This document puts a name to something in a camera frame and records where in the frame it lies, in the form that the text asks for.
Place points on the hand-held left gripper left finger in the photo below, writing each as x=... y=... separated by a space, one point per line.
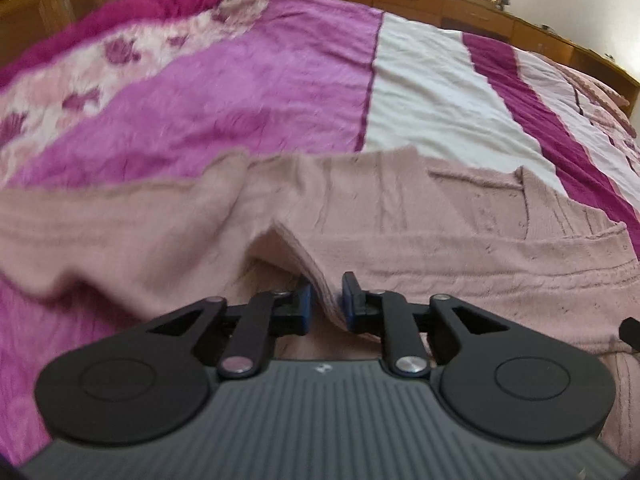
x=303 y=307

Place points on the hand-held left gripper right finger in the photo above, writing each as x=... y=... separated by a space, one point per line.
x=348 y=306

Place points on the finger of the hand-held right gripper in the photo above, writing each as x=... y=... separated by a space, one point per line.
x=631 y=331

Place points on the pink knitted cardigan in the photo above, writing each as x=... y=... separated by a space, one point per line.
x=425 y=220

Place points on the pink and magenta striped bedspread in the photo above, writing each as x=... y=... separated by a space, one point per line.
x=250 y=85

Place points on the dark wooden headboard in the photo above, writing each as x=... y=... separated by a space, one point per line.
x=30 y=15

